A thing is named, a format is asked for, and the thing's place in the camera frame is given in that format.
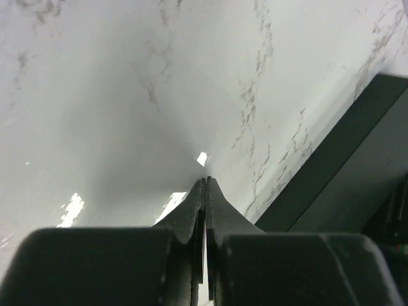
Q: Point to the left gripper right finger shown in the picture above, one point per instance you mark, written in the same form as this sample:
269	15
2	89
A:
234	257

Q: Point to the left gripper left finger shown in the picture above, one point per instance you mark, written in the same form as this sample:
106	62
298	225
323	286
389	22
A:
184	255

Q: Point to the black network switch box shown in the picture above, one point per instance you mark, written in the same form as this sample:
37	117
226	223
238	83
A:
352	171

